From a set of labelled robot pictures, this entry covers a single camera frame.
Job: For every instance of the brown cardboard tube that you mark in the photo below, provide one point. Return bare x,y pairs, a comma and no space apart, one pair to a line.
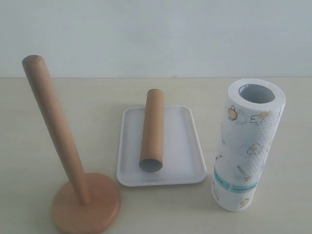
151,155

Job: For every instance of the wooden paper towel holder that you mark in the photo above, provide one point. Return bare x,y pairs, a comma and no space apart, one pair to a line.
88,203

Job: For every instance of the white rectangular plastic tray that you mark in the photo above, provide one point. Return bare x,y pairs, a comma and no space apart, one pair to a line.
183,160

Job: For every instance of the printed paper towel roll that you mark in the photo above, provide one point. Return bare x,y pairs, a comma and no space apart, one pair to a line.
251,115

